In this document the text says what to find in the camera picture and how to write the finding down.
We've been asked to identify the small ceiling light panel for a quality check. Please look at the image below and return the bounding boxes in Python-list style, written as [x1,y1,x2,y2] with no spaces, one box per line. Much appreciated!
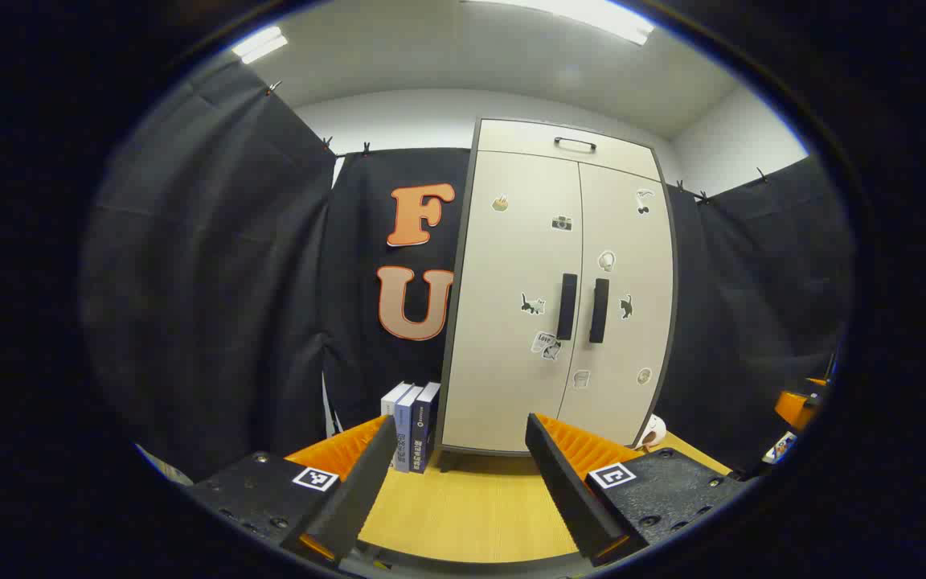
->
[230,26,289,65]

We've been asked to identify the pale printed sheet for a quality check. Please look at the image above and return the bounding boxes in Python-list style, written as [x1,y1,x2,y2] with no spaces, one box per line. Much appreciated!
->
[135,445,193,486]

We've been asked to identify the long ceiling light panel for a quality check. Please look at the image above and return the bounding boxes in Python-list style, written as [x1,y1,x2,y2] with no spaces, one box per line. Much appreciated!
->
[463,0,657,46]

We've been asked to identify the grey-blue book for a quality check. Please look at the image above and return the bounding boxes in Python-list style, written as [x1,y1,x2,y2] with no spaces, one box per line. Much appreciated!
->
[393,385,425,474]

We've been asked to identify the black backdrop cloth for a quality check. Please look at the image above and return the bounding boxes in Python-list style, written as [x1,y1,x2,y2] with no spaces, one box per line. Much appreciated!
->
[81,60,858,483]

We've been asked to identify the black door handle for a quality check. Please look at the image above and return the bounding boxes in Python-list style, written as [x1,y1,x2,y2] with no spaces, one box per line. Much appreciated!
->
[556,273,579,341]
[589,278,610,344]

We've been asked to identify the cream shoe cabinet door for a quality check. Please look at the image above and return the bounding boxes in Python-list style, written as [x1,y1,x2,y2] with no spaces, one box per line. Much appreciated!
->
[440,149,584,453]
[558,161,677,450]

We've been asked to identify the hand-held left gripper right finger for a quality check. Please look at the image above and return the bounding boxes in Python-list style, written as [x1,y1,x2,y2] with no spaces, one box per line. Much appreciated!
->
[524,413,753,568]

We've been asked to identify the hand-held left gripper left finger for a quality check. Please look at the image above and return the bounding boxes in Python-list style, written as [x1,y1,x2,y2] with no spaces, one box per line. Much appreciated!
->
[182,414,399,570]

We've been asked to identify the pink and white plush toy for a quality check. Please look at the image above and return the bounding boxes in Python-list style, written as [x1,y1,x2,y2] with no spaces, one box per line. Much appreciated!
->
[636,414,667,451]

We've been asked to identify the cream double-door shoe cabinet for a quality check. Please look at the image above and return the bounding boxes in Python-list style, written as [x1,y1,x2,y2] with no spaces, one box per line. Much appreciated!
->
[435,117,679,471]

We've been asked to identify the white book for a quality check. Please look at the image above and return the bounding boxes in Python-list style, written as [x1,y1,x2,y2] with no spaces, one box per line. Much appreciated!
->
[380,381,415,427]

